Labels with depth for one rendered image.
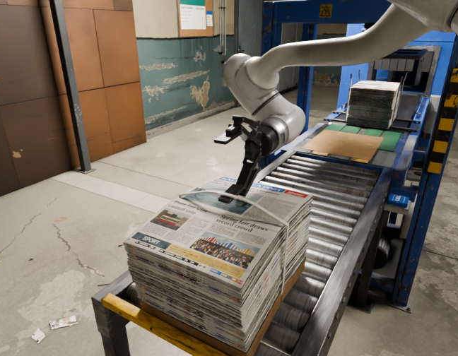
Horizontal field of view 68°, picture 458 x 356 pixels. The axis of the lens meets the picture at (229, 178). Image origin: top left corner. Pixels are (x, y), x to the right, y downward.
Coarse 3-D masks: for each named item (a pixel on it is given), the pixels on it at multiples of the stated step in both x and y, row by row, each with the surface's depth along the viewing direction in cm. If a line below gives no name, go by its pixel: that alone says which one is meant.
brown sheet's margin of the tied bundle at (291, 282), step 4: (304, 260) 93; (304, 264) 95; (300, 268) 92; (296, 272) 88; (300, 272) 93; (292, 276) 85; (296, 276) 90; (288, 280) 84; (292, 280) 87; (288, 284) 84; (292, 284) 88; (288, 288) 85; (284, 296) 83
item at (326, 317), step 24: (384, 168) 166; (384, 192) 142; (360, 216) 124; (360, 240) 110; (336, 264) 99; (360, 264) 113; (336, 288) 90; (312, 312) 82; (336, 312) 83; (312, 336) 76
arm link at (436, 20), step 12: (396, 0) 43; (408, 0) 42; (420, 0) 41; (432, 0) 40; (444, 0) 39; (456, 0) 38; (408, 12) 44; (420, 12) 42; (432, 12) 41; (444, 12) 40; (456, 12) 39; (432, 24) 42; (444, 24) 42; (456, 24) 40
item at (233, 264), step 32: (160, 224) 75; (192, 224) 74; (224, 224) 74; (128, 256) 74; (160, 256) 67; (192, 256) 65; (224, 256) 65; (256, 256) 64; (160, 288) 72; (192, 288) 66; (224, 288) 61; (256, 288) 65; (192, 320) 71; (224, 320) 65; (256, 320) 68
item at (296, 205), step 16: (256, 192) 89; (272, 192) 89; (288, 192) 90; (272, 208) 80; (288, 208) 80; (304, 208) 85; (304, 224) 86; (304, 240) 89; (288, 256) 80; (304, 256) 94; (288, 272) 81
